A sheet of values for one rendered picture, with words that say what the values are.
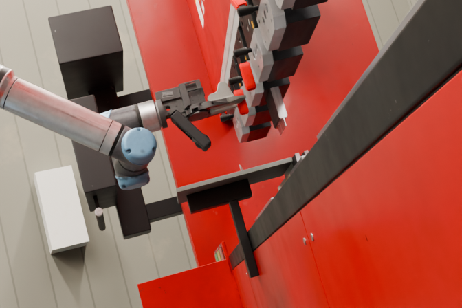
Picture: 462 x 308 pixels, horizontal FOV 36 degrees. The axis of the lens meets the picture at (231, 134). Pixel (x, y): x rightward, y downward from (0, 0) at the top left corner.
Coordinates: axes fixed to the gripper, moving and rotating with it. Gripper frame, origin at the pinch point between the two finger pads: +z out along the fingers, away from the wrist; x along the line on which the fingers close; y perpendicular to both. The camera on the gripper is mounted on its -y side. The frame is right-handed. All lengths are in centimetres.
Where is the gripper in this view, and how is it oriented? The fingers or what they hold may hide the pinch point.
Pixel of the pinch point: (240, 102)
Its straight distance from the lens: 174.9
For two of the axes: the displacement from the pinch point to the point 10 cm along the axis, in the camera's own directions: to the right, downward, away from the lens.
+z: 9.6, -2.5, 1.2
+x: -0.6, 2.3, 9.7
